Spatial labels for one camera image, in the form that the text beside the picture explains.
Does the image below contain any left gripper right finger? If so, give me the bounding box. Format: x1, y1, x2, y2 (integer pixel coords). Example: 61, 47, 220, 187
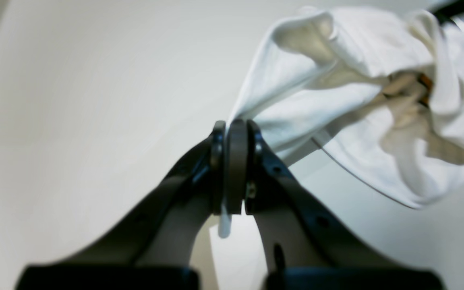
226, 120, 443, 290

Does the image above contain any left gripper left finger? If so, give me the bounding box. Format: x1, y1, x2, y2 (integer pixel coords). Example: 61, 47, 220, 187
17, 121, 226, 290

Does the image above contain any white t-shirt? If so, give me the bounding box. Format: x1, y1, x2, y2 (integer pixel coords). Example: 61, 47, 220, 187
218, 6, 464, 238

